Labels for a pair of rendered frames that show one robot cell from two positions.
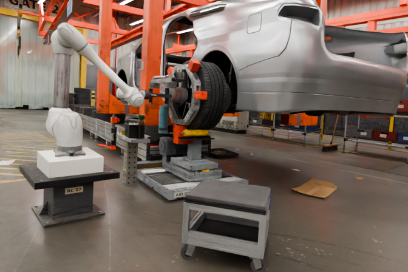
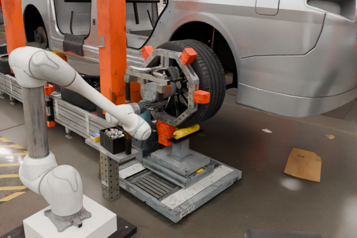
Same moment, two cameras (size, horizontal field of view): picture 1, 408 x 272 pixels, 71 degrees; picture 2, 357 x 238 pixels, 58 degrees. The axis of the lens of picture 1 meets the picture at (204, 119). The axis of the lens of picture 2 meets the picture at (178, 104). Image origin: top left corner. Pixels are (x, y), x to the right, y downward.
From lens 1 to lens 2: 1.08 m
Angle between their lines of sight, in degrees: 21
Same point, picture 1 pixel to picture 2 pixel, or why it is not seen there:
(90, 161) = (103, 227)
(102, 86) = (16, 38)
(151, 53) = (114, 25)
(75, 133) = (78, 197)
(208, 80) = (208, 75)
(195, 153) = (184, 150)
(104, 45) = not seen: outside the picture
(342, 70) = not seen: outside the picture
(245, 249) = not seen: outside the picture
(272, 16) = (297, 2)
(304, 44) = (337, 43)
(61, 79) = (37, 122)
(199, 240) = not seen: outside the picture
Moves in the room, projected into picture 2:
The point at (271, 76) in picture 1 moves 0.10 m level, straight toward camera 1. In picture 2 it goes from (290, 77) to (296, 81)
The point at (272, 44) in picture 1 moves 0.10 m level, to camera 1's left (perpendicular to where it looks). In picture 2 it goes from (296, 39) to (281, 39)
